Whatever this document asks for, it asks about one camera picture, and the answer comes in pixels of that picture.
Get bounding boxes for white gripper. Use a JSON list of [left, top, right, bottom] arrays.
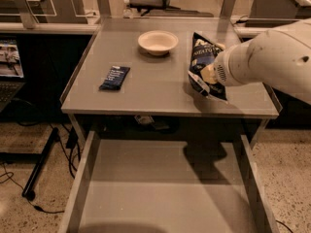
[[200, 41, 252, 86]]

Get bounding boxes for blue Kettle chip bag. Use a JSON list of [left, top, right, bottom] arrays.
[[188, 33, 226, 101]]

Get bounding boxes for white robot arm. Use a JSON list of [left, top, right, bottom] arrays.
[[200, 18, 311, 104]]

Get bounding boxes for grey open drawer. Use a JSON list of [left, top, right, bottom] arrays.
[[57, 132, 280, 233]]

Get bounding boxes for white bowl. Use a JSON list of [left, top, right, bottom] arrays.
[[138, 30, 179, 56]]

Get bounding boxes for black office chair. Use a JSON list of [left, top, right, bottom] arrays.
[[128, 0, 214, 17]]

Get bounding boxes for dark blue snack bar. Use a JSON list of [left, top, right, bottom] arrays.
[[99, 66, 130, 90]]

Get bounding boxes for laptop computer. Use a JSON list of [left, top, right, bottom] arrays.
[[0, 37, 25, 112]]

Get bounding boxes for black desk leg bar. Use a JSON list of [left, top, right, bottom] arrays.
[[21, 128, 59, 201]]

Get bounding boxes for black floor cable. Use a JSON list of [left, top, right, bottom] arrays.
[[0, 161, 65, 216]]

